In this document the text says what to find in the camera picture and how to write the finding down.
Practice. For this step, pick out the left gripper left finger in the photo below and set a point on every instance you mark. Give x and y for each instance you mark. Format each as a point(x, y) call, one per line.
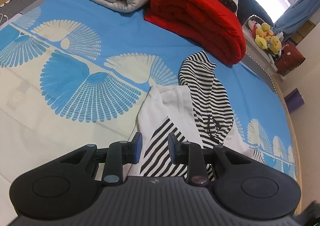
point(119, 154)

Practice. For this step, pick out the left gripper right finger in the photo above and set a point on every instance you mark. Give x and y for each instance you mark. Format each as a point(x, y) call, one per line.
point(189, 154)

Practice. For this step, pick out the black white striped shirt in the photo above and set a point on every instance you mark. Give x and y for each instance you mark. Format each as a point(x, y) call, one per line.
point(196, 110)

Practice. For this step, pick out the blue cream patterned bedsheet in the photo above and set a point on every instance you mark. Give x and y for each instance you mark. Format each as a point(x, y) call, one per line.
point(74, 76)

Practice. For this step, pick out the purple bin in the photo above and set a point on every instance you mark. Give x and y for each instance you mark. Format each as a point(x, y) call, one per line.
point(294, 100)

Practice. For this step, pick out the red folded blanket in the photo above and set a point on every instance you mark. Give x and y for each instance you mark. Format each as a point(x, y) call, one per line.
point(207, 22)

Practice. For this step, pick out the yellow plush toys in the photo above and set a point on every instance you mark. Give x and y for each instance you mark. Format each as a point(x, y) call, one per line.
point(265, 39)

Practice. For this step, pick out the dark red cushion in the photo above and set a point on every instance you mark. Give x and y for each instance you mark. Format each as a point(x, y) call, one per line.
point(290, 59)

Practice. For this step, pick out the teal shark plush toy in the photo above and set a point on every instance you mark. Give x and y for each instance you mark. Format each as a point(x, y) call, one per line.
point(246, 8)

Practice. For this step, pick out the right blue curtain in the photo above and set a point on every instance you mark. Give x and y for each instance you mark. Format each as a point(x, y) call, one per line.
point(295, 16)

